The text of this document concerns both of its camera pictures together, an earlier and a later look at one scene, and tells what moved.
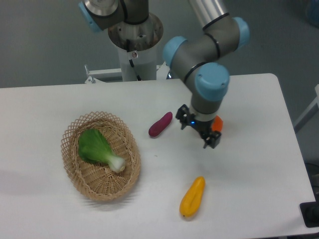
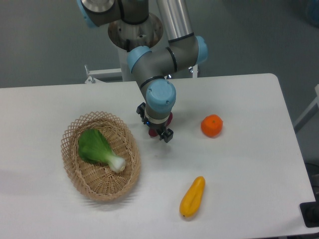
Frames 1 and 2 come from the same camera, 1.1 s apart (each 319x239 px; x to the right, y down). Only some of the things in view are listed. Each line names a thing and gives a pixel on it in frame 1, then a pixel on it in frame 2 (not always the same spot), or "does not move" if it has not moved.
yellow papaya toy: x=191 y=202 does not move
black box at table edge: x=309 y=211 does not move
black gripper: x=212 y=138 → x=167 y=135
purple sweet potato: x=156 y=128 does not move
